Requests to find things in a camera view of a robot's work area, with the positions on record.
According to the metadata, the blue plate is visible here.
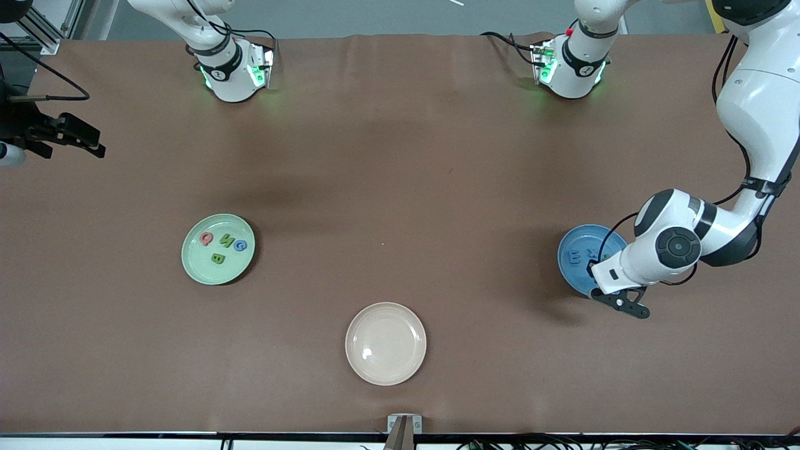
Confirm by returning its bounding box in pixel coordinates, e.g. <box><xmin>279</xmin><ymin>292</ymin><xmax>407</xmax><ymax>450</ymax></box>
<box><xmin>557</xmin><ymin>224</ymin><xmax>629</xmax><ymax>296</ymax></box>

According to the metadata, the base connector box green light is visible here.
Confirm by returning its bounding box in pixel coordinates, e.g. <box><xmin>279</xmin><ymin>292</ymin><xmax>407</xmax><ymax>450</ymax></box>
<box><xmin>530</xmin><ymin>39</ymin><xmax>558</xmax><ymax>85</ymax></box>
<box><xmin>246</xmin><ymin>42</ymin><xmax>276</xmax><ymax>89</ymax></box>

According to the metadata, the light green plate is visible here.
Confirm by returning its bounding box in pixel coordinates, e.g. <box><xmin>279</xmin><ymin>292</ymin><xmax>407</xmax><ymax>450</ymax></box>
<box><xmin>181</xmin><ymin>214</ymin><xmax>256</xmax><ymax>286</ymax></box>

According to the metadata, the beige plate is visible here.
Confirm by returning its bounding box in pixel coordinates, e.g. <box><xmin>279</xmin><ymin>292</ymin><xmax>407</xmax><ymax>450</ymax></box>
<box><xmin>345</xmin><ymin>302</ymin><xmax>428</xmax><ymax>386</ymax></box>

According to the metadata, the brown table cover sheet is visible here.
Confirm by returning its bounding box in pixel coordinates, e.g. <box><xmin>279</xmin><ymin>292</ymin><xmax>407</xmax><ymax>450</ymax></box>
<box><xmin>0</xmin><ymin>32</ymin><xmax>800</xmax><ymax>435</ymax></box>

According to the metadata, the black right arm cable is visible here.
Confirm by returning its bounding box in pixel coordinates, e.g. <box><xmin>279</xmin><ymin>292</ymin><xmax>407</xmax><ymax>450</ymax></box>
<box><xmin>0</xmin><ymin>31</ymin><xmax>90</xmax><ymax>102</ymax></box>

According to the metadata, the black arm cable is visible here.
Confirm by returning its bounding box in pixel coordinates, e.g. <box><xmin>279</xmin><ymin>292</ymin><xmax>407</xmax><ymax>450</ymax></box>
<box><xmin>587</xmin><ymin>34</ymin><xmax>751</xmax><ymax>288</ymax></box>
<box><xmin>0</xmin><ymin>31</ymin><xmax>90</xmax><ymax>102</ymax></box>

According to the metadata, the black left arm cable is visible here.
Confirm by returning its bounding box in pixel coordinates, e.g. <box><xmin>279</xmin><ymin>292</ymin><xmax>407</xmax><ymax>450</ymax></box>
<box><xmin>587</xmin><ymin>34</ymin><xmax>751</xmax><ymax>288</ymax></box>

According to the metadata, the aluminium frame profile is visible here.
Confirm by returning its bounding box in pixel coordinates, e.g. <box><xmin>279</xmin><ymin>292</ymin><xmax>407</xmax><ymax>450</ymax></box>
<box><xmin>61</xmin><ymin>0</ymin><xmax>96</xmax><ymax>39</ymax></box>
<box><xmin>17</xmin><ymin>9</ymin><xmax>64</xmax><ymax>56</ymax></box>

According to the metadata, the black cable bundle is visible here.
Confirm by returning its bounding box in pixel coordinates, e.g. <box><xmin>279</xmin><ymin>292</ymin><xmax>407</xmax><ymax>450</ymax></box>
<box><xmin>456</xmin><ymin>434</ymin><xmax>800</xmax><ymax>450</ymax></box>

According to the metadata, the black base cable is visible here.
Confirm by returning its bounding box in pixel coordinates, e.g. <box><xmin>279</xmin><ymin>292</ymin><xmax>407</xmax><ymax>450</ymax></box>
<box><xmin>480</xmin><ymin>31</ymin><xmax>538</xmax><ymax>66</ymax></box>
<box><xmin>212</xmin><ymin>19</ymin><xmax>277</xmax><ymax>48</ymax></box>

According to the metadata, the grey metal mount bracket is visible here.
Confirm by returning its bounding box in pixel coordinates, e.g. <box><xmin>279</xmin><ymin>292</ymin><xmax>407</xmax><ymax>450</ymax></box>
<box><xmin>387</xmin><ymin>414</ymin><xmax>423</xmax><ymax>434</ymax></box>

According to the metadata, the tan camera pole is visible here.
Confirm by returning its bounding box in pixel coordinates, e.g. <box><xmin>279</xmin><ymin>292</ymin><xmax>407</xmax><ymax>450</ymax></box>
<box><xmin>382</xmin><ymin>417</ymin><xmax>414</xmax><ymax>450</ymax></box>

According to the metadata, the white table edge rail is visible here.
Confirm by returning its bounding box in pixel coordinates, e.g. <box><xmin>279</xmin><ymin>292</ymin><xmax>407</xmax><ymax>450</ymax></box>
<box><xmin>0</xmin><ymin>432</ymin><xmax>800</xmax><ymax>450</ymax></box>

